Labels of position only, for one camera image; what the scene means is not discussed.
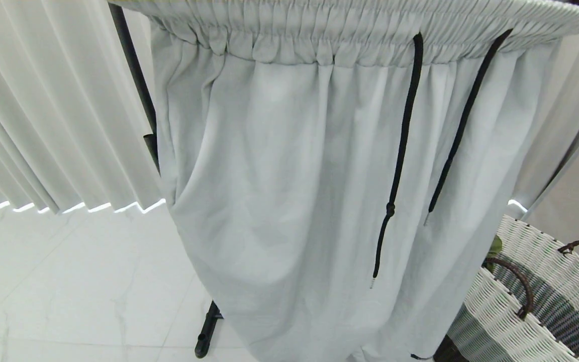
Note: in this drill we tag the pale grey shorts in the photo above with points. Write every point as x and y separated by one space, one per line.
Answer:
294 176

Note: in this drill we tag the black clothes rack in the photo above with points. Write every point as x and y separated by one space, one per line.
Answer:
133 60

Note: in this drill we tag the white laundry basket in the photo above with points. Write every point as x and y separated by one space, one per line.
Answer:
536 241

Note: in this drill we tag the green garment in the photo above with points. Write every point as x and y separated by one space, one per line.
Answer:
495 246

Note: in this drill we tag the white curtain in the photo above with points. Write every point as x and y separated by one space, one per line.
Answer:
43 100

